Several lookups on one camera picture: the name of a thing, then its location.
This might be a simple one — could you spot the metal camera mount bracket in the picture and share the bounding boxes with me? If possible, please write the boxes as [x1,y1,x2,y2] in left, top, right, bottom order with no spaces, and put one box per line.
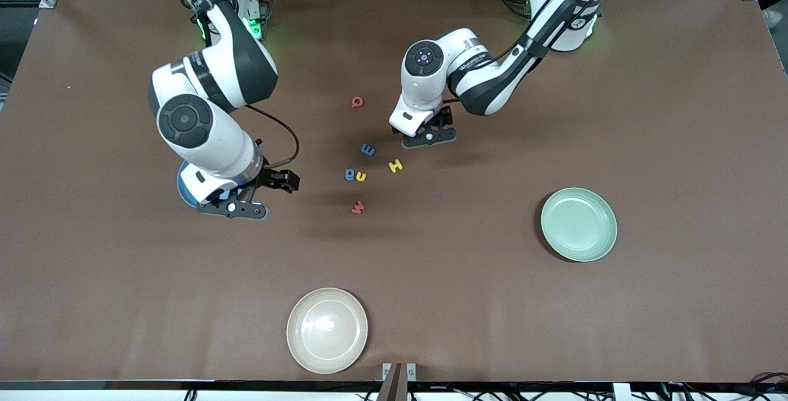
[382,362,417,401]

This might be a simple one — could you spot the blue plate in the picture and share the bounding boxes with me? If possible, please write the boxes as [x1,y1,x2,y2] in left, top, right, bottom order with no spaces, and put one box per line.
[177,160,201,208]

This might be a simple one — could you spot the beige plate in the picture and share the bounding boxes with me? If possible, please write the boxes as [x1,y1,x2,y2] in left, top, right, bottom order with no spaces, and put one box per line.
[286,288,369,375]

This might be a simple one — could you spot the table edge rail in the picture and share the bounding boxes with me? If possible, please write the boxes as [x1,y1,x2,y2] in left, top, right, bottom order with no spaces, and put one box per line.
[0,380,788,401]

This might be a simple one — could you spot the mint green plate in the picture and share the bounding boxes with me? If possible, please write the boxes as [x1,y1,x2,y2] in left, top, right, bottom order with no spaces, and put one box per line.
[541,187,618,263]

